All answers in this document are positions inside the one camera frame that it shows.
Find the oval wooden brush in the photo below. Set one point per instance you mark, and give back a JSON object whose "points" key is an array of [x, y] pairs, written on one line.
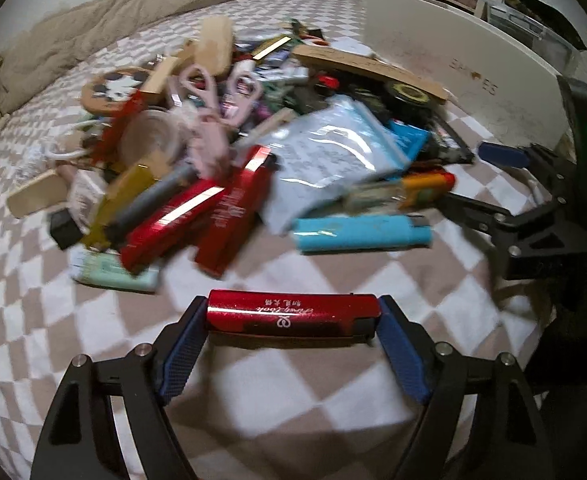
{"points": [[216, 45]]}

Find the blue lighter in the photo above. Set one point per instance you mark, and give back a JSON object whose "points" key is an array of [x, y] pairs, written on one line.
{"points": [[358, 234]]}

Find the black round tin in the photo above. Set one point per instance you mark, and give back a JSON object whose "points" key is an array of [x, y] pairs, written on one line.
{"points": [[406, 94]]}

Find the small black cube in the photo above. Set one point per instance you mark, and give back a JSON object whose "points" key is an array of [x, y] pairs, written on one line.
{"points": [[63, 227]]}

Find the short wooden block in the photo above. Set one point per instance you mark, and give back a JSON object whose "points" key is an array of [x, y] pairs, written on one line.
{"points": [[158, 77]]}

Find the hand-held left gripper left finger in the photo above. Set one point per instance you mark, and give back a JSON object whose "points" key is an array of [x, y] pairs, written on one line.
{"points": [[183, 355]]}

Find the clear green lighter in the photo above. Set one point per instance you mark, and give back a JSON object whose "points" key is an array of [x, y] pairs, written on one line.
{"points": [[373, 195]]}

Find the blue foil packet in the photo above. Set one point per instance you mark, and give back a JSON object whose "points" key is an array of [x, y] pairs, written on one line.
{"points": [[408, 137]]}

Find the clear plastic bin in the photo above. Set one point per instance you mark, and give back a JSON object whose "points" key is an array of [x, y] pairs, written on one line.
{"points": [[523, 25]]}

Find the round wooden cartoon coaster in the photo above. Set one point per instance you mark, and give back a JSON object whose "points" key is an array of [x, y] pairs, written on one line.
{"points": [[113, 90]]}

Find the clear zip bag with leaflet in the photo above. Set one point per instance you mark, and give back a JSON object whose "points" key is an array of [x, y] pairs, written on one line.
{"points": [[333, 150]]}

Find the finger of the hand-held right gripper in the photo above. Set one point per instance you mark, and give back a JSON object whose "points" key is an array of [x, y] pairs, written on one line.
{"points": [[503, 152], [478, 208]]}

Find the orange lighter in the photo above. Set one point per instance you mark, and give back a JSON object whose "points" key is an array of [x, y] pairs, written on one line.
{"points": [[426, 187]]}

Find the pink scissors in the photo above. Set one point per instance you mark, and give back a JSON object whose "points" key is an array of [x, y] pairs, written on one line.
{"points": [[198, 85], [243, 92]]}

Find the shiny red long box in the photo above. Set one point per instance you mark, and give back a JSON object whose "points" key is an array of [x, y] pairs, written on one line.
{"points": [[236, 215], [178, 222]]}

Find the grey cylinder tube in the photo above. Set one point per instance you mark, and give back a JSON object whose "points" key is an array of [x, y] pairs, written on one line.
{"points": [[163, 195]]}

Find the checkered bed sheet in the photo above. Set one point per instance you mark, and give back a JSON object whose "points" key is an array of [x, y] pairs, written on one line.
{"points": [[98, 320]]}

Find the gold metal bar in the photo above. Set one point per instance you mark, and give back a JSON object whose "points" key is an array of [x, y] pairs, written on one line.
{"points": [[273, 46]]}

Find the clear tape roll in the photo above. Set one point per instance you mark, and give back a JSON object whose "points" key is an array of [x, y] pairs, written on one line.
{"points": [[151, 132]]}

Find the long carved wooden plaque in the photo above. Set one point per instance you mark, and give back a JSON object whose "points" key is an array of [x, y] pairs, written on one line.
{"points": [[363, 67]]}

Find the red metal lighter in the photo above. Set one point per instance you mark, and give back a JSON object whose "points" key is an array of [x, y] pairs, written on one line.
{"points": [[293, 310]]}

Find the white storage box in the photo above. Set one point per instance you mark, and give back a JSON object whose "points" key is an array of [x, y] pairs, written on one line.
{"points": [[448, 50]]}

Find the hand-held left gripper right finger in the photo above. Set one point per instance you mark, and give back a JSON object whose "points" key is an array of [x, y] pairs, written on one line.
{"points": [[403, 350]]}

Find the beige duvet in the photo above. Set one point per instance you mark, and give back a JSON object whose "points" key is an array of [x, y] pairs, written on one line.
{"points": [[123, 5]]}

